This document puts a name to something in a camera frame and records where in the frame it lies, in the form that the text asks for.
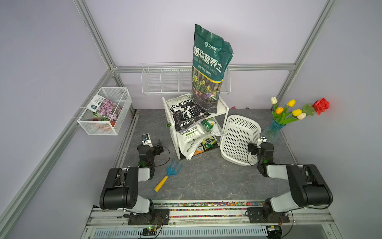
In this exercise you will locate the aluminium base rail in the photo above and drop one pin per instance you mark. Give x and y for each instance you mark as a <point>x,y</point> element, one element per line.
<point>211,219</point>

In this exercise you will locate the white wire cube basket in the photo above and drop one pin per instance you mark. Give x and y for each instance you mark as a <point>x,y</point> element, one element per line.
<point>94,126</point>

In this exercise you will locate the white wire wall rack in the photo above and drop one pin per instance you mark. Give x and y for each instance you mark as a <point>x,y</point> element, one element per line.
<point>167,79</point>

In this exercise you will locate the green yellow packet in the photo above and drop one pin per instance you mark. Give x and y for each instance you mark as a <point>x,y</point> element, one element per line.
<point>209,142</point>

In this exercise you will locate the orange packet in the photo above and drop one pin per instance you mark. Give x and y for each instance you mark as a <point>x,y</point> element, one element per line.
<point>200,149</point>

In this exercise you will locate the white fertilizer bag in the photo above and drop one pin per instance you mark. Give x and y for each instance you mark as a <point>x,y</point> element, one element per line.
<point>190,139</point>

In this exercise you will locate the purple flower seed packet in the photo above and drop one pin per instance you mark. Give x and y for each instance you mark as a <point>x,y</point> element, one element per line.
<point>104,109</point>

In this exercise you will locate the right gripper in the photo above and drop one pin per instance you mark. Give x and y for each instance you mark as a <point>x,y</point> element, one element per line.
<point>252,148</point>

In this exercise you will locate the white green small bag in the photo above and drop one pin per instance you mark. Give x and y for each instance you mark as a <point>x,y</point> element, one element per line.
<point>212,126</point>

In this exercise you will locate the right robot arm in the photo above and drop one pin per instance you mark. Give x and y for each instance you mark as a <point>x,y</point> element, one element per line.
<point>307,188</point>

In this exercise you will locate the blue yellow garden fork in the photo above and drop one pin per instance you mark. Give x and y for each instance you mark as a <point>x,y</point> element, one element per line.
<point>172,170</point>

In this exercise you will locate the black rose soil bag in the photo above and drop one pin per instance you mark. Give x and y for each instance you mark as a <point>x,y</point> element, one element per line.
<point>186,112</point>

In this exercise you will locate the white perforated plastic basket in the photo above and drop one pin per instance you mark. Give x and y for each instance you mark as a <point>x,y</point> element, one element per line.
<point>239,132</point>

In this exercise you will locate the tall green soil bag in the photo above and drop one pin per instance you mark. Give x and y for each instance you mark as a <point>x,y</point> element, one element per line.
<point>211,57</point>

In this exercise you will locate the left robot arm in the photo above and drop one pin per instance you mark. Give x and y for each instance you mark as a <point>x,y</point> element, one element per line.
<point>120,190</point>

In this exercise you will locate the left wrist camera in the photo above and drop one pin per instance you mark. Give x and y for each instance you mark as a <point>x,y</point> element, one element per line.
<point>146,139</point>

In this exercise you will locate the white three-tier shelf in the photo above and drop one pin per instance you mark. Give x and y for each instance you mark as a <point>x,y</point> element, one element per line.
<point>222,109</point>

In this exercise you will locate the tulip bouquet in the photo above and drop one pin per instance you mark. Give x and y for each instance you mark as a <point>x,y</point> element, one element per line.
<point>286,115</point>

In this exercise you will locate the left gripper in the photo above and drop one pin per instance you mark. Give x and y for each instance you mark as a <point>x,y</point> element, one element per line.
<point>158,148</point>

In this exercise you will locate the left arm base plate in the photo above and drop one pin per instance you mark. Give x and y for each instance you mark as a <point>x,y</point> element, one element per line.
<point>149,216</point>

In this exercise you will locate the red artificial rose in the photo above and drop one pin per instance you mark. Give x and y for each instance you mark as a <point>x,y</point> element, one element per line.
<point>321,106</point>

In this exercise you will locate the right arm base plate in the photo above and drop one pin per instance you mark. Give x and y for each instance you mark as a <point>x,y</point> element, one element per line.
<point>267,215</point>

